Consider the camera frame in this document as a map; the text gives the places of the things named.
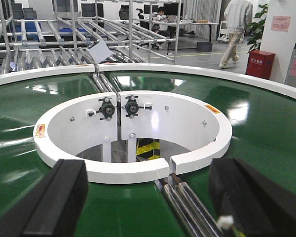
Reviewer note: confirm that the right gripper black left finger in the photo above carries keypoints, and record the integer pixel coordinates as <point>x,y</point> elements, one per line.
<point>52,208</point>

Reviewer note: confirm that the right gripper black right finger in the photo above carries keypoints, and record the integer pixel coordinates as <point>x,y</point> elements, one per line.
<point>259,206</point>

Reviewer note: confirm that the metal roller rack shelf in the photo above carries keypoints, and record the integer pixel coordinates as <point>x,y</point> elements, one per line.
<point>52,33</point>

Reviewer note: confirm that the steel conveyor rollers near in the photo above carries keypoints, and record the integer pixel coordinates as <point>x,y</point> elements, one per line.
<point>192,215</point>

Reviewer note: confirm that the steel conveyor rollers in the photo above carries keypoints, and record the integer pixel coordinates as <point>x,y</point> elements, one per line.
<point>102,83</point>
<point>192,215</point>

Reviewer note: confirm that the left black bearing block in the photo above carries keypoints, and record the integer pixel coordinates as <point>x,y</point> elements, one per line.
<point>107,108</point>

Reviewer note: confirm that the black bearing block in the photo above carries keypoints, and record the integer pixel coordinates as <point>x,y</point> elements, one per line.
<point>107,108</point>
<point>131,107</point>

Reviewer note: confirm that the white outer conveyor rim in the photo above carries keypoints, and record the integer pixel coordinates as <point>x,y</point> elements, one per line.
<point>90,68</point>

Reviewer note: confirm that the right black bearing block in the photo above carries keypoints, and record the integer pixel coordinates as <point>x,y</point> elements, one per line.
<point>131,107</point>

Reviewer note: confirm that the steel conveyor rollers far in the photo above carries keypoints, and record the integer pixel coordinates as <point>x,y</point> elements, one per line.
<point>102,83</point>

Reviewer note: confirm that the red fire extinguisher cabinet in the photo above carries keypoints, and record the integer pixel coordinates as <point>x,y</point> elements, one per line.
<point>260,64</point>

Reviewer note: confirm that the white control box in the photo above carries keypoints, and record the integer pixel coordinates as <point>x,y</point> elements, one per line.
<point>99,51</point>

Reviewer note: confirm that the black floor crate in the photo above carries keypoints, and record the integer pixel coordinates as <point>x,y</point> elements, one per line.
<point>204,46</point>

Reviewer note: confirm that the white rolling cart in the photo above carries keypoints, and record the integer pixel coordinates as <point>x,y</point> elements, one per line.
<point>223,35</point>

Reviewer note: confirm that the green potted plant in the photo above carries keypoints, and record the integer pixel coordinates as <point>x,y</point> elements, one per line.
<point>256,28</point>

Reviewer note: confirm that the walking person in white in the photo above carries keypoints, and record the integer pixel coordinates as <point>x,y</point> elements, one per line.
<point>238,15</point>

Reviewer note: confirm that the seated person at desk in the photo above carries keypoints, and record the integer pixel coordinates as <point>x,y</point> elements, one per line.
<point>159,16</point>

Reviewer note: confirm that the office desk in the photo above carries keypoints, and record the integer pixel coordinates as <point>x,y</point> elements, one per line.
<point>174,34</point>

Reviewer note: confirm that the pink wall notice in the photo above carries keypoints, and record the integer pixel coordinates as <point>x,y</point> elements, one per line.
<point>280,23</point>

